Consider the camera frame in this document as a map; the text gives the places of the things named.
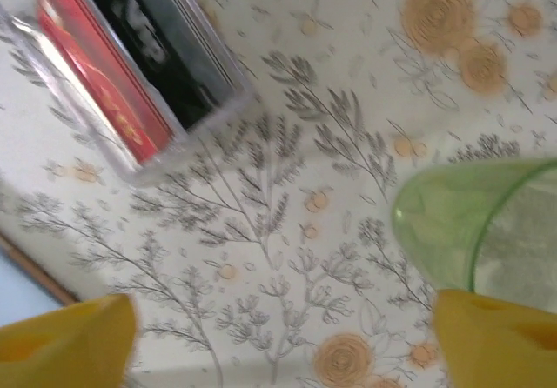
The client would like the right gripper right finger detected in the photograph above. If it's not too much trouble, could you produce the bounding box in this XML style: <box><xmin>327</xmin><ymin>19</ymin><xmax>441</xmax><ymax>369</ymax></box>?
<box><xmin>434</xmin><ymin>287</ymin><xmax>557</xmax><ymax>388</ymax></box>

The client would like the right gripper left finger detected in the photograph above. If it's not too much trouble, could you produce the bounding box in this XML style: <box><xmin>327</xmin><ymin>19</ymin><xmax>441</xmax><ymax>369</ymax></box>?
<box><xmin>0</xmin><ymin>294</ymin><xmax>138</xmax><ymax>388</ymax></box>

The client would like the clear acrylic box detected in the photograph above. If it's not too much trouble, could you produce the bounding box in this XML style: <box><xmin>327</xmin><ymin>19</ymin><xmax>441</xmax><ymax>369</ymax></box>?
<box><xmin>0</xmin><ymin>0</ymin><xmax>256</xmax><ymax>187</ymax></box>

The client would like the red credit card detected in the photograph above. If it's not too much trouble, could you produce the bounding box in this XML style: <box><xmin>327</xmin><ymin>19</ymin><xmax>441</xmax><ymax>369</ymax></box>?
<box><xmin>34</xmin><ymin>0</ymin><xmax>173</xmax><ymax>166</ymax></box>

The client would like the black credit card white logo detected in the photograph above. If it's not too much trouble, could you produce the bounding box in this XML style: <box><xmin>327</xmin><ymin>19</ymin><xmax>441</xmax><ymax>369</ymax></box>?
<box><xmin>77</xmin><ymin>0</ymin><xmax>234</xmax><ymax>131</ymax></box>

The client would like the green plastic cup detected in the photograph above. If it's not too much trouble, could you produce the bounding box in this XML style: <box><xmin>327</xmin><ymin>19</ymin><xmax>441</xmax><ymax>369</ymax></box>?
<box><xmin>391</xmin><ymin>157</ymin><xmax>557</xmax><ymax>296</ymax></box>

